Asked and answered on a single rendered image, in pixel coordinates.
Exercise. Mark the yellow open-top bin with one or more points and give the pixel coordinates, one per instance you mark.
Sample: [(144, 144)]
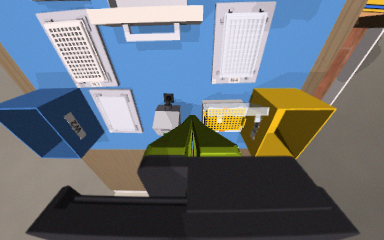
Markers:
[(299, 119)]

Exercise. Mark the blue open-top box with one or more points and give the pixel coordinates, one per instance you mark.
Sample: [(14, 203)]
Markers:
[(68, 113)]

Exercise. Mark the white push-button box with green button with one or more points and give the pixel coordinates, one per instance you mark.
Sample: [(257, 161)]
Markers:
[(167, 116)]

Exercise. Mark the blue bench mat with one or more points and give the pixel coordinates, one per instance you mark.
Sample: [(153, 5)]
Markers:
[(298, 31)]

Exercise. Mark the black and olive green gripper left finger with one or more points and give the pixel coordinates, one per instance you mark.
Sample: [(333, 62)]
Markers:
[(176, 142)]

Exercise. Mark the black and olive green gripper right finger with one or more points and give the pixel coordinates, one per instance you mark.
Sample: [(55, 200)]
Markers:
[(207, 142)]

